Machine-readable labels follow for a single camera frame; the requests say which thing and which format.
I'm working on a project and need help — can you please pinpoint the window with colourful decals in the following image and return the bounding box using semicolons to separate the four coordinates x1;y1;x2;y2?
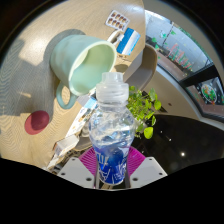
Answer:
145;9;224;123

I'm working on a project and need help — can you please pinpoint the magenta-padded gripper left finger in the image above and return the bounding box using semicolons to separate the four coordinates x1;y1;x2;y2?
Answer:
57;147;100;189

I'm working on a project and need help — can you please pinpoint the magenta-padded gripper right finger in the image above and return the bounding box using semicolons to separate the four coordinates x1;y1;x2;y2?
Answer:
125;146;169;189

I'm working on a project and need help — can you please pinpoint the teal tissue packet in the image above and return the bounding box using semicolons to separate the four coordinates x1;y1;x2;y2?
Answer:
76;94;98;111

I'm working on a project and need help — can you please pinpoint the green potted plant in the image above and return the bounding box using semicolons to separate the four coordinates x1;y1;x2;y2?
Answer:
125;85;163;140

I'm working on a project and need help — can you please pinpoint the clear bottle with blue label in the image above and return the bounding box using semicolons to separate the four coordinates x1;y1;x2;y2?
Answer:
87;71;138;186

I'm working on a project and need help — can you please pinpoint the blister pack of pills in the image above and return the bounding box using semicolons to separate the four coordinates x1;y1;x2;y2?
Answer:
105;9;130;32

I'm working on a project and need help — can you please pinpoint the open illustrated leaflet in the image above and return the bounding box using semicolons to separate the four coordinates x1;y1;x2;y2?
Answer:
64;106;93;138

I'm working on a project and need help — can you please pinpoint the blue white striped packet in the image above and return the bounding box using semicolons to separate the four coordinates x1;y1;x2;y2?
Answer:
116;27;142;56

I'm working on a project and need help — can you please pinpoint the pale green mug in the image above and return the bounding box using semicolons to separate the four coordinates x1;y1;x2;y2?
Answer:
49;34;118;110

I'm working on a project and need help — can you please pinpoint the flat round red coaster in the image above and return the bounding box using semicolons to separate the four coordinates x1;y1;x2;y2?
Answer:
24;110;51;136

